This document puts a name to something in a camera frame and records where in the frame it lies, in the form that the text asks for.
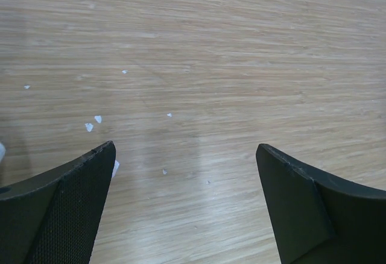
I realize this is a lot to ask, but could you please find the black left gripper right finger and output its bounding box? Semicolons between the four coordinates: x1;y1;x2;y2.
256;143;385;263

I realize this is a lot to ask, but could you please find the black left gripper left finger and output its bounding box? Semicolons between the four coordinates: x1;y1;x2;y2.
1;141;116;263

